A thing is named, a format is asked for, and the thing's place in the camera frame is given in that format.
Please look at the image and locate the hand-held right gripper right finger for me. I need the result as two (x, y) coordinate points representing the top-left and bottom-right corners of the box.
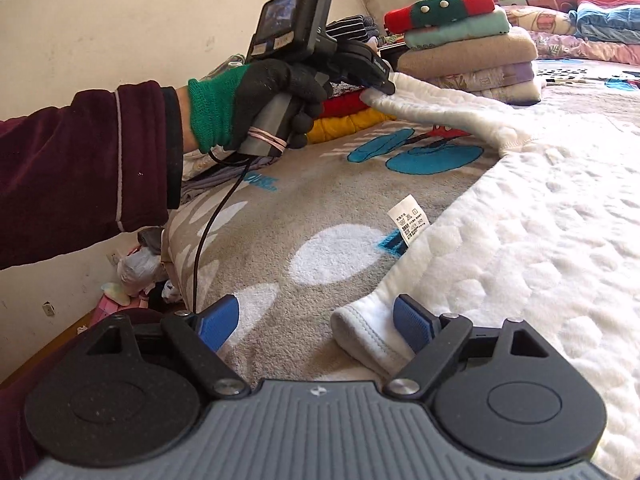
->
(384, 294), (552, 402)

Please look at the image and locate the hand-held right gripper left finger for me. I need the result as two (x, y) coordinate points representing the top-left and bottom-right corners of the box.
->
(84, 294), (252, 402)

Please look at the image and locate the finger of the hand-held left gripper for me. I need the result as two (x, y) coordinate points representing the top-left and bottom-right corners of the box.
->
(360, 73), (397, 97)

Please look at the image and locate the white quilted garment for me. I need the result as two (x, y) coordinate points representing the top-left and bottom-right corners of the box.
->
(330, 72), (640, 480)

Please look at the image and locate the person's left forearm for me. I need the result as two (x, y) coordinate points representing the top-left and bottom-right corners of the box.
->
(0, 80), (201, 272)

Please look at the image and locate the person's left hand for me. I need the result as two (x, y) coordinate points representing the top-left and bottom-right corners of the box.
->
(187, 57), (334, 154)

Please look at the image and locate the red folded garment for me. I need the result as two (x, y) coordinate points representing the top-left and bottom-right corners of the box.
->
(320, 90), (372, 119)

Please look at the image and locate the yellow folded garment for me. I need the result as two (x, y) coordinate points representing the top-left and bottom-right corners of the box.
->
(305, 109), (399, 146)

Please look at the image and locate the beige folded garment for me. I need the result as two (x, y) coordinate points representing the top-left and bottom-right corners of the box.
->
(397, 27), (539, 81)

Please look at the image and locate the red green knit sweater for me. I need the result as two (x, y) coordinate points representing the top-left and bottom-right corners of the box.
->
(383, 0), (496, 34)

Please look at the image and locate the white plastic bag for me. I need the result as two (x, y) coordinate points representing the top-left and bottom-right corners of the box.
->
(117, 245), (167, 297)

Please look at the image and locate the printed cartoon blanket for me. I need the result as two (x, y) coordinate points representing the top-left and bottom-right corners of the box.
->
(160, 57), (640, 391)

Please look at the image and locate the white floral folded garment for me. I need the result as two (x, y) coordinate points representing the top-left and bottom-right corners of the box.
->
(462, 77), (549, 107)

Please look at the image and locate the floral pillow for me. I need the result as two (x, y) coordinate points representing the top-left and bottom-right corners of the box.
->
(495, 2), (582, 37)

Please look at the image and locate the pink quilt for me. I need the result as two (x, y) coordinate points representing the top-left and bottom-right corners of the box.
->
(529, 30), (640, 66)

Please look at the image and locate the blue folded quilt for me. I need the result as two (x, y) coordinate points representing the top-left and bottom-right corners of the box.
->
(574, 0), (640, 44)

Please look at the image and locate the black cable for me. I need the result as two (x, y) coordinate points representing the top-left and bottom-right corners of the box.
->
(191, 150), (256, 315)

